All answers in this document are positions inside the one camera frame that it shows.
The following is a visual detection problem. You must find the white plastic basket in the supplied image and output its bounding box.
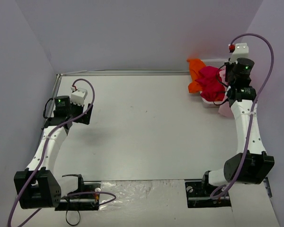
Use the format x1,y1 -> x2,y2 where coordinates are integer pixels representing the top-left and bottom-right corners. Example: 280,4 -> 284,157
202,98 -> 222,108

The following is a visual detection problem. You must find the orange t shirt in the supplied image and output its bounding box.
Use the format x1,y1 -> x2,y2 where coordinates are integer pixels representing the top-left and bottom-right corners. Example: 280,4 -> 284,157
187,59 -> 206,94

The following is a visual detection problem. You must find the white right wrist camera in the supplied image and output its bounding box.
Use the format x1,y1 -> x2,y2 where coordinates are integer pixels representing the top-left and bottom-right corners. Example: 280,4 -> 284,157
229,43 -> 249,64

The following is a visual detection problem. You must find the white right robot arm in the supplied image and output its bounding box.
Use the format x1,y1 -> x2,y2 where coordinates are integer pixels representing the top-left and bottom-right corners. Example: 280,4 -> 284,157
200,58 -> 275,195

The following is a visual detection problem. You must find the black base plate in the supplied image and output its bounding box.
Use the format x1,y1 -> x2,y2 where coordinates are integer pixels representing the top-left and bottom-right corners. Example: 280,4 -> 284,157
54,181 -> 101,211
185,179 -> 231,208

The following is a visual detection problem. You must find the black thin cable loop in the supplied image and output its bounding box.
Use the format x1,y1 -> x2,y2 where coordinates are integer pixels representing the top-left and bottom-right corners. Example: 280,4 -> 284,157
65,196 -> 81,225

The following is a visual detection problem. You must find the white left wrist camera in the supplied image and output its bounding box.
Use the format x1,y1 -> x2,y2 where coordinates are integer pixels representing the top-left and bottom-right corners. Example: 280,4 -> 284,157
70,88 -> 88,106

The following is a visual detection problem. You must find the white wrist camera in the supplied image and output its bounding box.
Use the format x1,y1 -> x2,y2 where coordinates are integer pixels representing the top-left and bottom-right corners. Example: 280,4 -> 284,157
70,88 -> 88,106
229,43 -> 249,64

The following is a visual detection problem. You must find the magenta t shirt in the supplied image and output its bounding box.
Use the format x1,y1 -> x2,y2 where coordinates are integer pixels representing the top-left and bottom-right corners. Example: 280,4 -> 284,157
196,66 -> 225,102

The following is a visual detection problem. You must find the pink t shirt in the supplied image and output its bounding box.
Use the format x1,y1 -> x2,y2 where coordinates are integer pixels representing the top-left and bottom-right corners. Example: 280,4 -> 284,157
218,70 -> 234,118

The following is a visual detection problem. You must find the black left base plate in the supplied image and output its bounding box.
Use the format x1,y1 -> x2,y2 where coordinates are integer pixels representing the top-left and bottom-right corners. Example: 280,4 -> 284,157
54,181 -> 101,211

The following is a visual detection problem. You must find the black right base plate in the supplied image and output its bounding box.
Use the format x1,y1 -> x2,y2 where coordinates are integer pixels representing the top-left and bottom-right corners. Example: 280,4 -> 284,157
185,179 -> 231,208

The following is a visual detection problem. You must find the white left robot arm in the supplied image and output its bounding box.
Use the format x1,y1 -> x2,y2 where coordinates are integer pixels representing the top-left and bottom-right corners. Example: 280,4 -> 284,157
14,91 -> 93,209

